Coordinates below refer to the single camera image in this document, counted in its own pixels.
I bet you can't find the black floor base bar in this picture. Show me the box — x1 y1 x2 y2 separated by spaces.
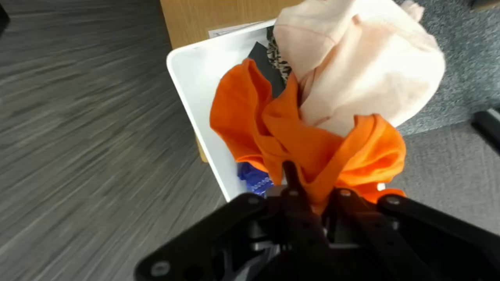
471 107 500 154

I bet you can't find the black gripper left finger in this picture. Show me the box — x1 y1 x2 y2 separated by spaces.
133 159 327 281

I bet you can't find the blue patterned bandana cloth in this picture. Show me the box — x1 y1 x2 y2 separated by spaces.
236 160 277 198

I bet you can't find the orange cloth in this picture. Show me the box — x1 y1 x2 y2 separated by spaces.
208 57 408 215

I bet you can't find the beige pink cloth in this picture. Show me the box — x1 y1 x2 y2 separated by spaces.
272 0 449 139

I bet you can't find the black cloth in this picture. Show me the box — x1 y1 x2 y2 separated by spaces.
247 42 288 100

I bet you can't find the white plastic storage box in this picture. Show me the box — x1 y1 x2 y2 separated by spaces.
164 18 278 203

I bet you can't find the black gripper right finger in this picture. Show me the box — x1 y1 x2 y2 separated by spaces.
325 185 500 281

